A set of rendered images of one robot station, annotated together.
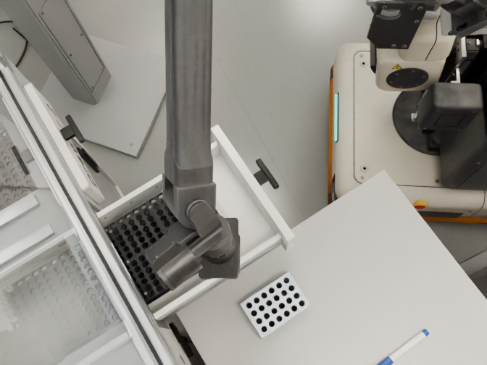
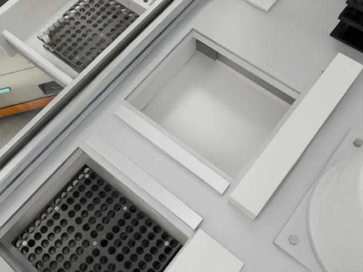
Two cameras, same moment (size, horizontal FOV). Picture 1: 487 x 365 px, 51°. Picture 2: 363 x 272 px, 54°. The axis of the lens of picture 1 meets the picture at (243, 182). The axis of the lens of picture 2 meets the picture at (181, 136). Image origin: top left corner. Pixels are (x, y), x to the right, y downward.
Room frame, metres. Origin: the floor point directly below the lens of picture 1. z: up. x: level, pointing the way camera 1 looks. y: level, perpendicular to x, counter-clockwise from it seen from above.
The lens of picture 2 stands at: (0.27, 0.70, 1.49)
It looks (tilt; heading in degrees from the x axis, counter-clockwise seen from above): 66 degrees down; 251
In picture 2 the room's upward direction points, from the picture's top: 7 degrees counter-clockwise
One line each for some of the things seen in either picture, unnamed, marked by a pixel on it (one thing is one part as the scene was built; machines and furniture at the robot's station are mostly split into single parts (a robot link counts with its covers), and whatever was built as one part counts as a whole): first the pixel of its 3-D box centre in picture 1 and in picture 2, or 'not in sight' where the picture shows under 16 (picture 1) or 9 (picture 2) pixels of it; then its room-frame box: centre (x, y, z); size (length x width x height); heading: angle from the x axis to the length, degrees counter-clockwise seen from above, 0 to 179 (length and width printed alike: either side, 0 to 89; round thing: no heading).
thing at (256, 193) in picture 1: (251, 187); not in sight; (0.32, -0.02, 0.87); 0.29 x 0.02 x 0.11; 25
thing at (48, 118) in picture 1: (64, 143); not in sight; (0.48, 0.38, 0.87); 0.29 x 0.02 x 0.11; 25
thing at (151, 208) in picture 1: (170, 240); not in sight; (0.23, 0.17, 0.87); 0.22 x 0.18 x 0.06; 115
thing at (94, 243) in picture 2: not in sight; (100, 245); (0.40, 0.56, 0.87); 0.22 x 0.18 x 0.06; 115
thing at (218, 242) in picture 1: (209, 237); not in sight; (0.17, 0.06, 1.14); 0.07 x 0.06 x 0.07; 121
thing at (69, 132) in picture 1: (69, 131); not in sight; (0.49, 0.36, 0.91); 0.07 x 0.04 x 0.01; 25
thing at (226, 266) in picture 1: (217, 244); not in sight; (0.17, 0.06, 1.08); 0.10 x 0.07 x 0.07; 172
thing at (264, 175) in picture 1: (262, 176); not in sight; (0.33, -0.04, 0.91); 0.07 x 0.04 x 0.01; 25
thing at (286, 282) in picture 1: (275, 305); not in sight; (0.08, -0.03, 0.78); 0.12 x 0.08 x 0.04; 115
